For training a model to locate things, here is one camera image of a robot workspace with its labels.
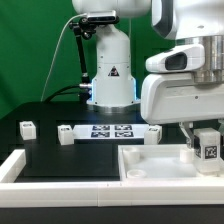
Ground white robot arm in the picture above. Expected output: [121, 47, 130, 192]
[72, 0, 224, 145]

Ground white sheet with tags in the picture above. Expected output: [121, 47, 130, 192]
[73, 124, 149, 140]

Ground white U-shaped obstacle fence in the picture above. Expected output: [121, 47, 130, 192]
[0, 149, 224, 208]

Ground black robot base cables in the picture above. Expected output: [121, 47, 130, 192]
[44, 84, 83, 103]

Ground white camera cable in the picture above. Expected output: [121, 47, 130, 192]
[40, 13, 88, 102]

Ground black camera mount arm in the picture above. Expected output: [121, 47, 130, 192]
[69, 17, 96, 102]

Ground grey camera on mount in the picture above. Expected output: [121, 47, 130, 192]
[87, 10, 118, 23]

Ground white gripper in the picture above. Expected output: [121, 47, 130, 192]
[140, 44, 224, 148]

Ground white square table top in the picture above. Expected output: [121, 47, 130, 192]
[118, 144, 224, 181]

